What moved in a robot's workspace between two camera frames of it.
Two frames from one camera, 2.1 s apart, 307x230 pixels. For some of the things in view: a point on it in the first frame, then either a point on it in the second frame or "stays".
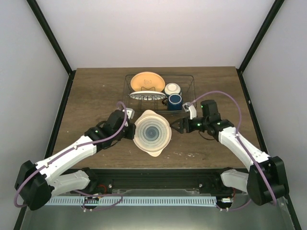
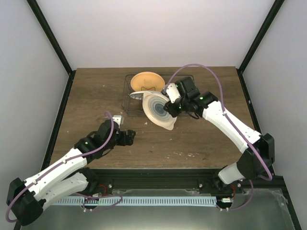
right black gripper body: x=189 y=128 to x=174 y=113
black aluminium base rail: x=163 y=178 stays
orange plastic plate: x=147 y=81 stays
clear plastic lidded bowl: x=153 y=132 to x=153 y=105
